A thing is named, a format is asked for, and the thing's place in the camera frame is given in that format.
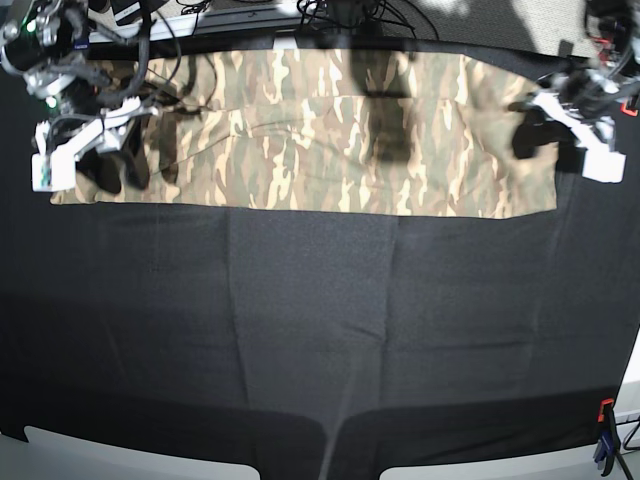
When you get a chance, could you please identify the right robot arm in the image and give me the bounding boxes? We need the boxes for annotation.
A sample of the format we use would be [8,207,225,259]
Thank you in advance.
[1,1,158,194]

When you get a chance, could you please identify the camouflage t-shirt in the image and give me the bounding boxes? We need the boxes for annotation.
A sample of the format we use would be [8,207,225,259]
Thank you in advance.
[51,49,558,219]

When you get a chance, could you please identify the blue bar clamp top left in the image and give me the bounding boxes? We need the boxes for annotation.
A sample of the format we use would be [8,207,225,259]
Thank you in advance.
[71,26,90,51]

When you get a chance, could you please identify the red clamp right edge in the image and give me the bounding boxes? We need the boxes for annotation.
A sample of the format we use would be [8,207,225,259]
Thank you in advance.
[620,95,639,117]

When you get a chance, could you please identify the black tangled cables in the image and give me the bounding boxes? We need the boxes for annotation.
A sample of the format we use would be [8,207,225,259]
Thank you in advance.
[174,0,441,39]

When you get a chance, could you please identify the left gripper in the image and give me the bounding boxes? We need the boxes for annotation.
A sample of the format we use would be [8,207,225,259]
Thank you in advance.
[509,89,626,183]

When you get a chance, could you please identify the aluminium frame rail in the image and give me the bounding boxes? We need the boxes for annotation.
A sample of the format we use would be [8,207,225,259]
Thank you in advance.
[84,12,301,46]

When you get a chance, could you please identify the orange black clamp bottom right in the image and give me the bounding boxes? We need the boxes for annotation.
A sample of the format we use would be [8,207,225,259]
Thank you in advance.
[593,398,620,477]

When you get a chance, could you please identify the black table cloth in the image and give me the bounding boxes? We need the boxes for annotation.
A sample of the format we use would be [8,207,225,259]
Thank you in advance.
[0,37,640,466]

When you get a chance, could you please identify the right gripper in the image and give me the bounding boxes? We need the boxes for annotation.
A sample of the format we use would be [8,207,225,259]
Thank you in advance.
[31,97,160,194]

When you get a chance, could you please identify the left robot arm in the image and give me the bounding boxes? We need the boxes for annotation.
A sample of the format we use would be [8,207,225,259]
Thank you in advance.
[510,1,639,183]

